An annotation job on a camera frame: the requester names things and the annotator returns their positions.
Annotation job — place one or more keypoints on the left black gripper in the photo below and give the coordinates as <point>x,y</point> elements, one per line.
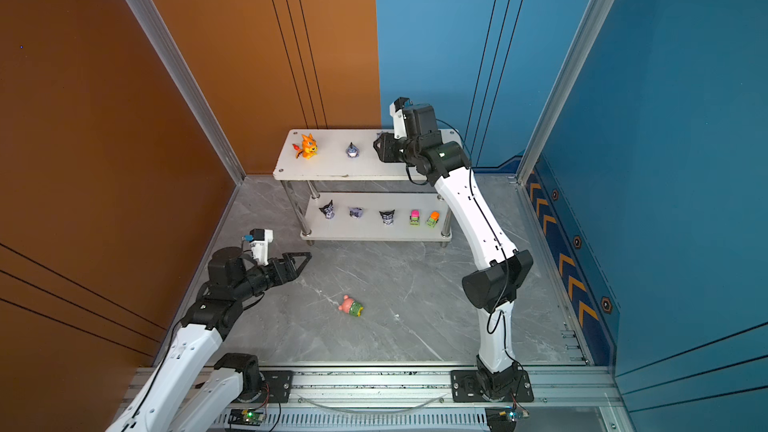
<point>291,273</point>

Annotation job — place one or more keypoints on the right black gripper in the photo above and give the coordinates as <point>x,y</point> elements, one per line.
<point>386,154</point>

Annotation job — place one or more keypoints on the blue grey eeyore toy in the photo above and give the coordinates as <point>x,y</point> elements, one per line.
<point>352,151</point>

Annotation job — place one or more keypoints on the pink green block toy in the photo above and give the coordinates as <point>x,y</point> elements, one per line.
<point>414,218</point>

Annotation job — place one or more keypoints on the green orange toy car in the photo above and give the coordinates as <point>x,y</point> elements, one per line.
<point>433,219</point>

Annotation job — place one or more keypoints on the black white kuromi toy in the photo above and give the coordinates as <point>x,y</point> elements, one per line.
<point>328,210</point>

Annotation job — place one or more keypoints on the pink pig green toy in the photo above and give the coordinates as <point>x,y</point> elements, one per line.
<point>351,306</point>

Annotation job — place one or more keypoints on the grey purple kuromi toy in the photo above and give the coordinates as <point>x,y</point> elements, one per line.
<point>388,217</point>

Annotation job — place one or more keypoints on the purple bat toy figure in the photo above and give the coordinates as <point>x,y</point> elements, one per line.
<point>356,212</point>

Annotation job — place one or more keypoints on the orange fox toy figure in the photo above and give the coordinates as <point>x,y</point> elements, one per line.
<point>308,148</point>

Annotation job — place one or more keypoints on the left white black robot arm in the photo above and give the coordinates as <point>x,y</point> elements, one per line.
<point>235,277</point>

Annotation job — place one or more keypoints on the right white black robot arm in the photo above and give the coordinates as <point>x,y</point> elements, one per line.
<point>501,267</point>

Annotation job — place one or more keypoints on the white two-tier metal shelf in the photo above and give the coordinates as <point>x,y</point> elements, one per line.
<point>299,178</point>

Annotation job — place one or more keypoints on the left green circuit board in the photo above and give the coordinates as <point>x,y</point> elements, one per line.
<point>246,417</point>

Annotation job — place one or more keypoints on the right circuit board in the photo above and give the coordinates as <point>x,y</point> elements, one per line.
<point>504,419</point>

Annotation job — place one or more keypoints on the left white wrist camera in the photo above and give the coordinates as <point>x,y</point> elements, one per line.
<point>256,245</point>

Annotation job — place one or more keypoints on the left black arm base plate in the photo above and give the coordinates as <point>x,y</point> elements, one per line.
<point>270,386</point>

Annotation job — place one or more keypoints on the right aluminium corner post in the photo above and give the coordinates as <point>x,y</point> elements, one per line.
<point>584,38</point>

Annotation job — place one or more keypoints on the aluminium corner post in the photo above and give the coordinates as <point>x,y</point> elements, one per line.
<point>162,41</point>
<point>584,38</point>

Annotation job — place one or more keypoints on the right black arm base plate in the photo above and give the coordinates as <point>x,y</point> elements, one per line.
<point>465,385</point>

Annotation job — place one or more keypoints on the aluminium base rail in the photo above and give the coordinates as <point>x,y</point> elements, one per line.
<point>419,398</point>

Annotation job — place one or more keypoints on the left aluminium corner post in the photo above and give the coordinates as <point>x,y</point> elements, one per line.
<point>162,41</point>

